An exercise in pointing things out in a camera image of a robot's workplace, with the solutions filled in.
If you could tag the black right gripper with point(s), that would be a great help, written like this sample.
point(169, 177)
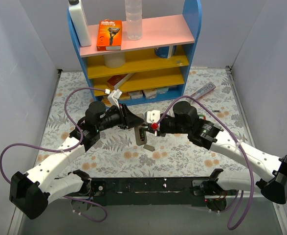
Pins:
point(161, 126)

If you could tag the white plastic bottle black cap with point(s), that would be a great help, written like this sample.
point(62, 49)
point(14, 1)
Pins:
point(79, 20)

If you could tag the orange Gillette razor box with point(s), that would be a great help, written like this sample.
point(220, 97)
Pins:
point(109, 35)

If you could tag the green teal sponge pack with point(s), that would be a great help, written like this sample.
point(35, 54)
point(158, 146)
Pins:
point(162, 90)

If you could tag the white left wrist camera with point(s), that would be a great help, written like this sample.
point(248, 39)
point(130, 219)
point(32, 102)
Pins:
point(113, 96)

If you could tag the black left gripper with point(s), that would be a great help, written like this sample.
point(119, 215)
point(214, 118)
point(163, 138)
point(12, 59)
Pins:
point(123, 116)

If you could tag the grey remote battery cover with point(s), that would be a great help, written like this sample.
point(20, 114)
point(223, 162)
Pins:
point(148, 147)

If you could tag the red and white sponge pack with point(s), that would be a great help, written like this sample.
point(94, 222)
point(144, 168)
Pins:
point(150, 93)

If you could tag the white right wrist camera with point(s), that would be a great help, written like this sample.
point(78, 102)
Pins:
point(151, 119)

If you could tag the white air conditioner remote control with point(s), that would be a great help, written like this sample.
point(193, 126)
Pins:
point(138, 140)

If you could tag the clear plastic water bottle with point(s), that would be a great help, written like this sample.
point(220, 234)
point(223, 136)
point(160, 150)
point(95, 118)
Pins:
point(133, 10)

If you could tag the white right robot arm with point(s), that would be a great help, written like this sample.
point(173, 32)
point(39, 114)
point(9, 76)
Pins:
point(267, 174)

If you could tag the red tea box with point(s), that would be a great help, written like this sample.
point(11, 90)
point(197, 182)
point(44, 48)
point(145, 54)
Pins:
point(116, 81)

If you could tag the yellow wrapped sponge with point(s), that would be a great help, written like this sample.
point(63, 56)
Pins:
point(125, 96)

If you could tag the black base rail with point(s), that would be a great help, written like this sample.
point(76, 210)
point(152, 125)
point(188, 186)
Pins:
point(157, 191)

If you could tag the silver toothpaste box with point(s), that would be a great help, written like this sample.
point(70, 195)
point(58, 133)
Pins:
point(207, 88)

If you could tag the white wrapped sponge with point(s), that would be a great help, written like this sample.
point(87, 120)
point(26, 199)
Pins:
point(136, 94)

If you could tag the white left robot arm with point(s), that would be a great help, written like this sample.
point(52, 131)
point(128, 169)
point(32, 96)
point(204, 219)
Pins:
point(80, 140)

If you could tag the blue and yellow shelf unit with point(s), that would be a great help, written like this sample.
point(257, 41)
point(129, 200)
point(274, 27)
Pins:
point(150, 70)

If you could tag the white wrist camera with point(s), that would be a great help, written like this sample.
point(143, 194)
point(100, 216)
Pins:
point(151, 119)
point(113, 96)

